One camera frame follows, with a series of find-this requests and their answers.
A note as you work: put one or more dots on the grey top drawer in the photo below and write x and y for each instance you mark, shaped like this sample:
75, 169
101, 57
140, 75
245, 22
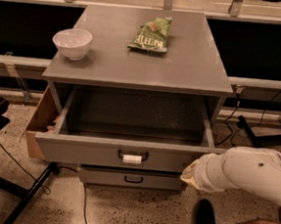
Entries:
128, 128

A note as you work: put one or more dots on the grey drawer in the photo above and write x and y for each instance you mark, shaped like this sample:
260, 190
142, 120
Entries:
128, 128
123, 177

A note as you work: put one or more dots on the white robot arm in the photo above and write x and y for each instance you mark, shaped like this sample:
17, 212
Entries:
257, 171

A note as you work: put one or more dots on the grey drawer cabinet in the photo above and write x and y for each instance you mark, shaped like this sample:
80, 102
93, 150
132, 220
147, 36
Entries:
190, 66

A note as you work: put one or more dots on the grey bottom drawer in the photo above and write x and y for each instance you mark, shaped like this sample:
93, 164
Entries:
123, 177

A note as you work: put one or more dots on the green chip bag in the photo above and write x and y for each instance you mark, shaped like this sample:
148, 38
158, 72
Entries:
152, 35

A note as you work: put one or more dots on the brown cardboard box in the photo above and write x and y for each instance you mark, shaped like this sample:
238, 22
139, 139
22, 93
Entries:
44, 115

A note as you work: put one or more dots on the white ceramic bowl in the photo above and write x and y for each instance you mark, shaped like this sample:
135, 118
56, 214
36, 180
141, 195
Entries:
73, 43

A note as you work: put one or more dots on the black sneaker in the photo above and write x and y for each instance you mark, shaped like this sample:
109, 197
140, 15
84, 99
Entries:
205, 213

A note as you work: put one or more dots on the black stand left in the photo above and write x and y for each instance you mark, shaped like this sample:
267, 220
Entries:
25, 195

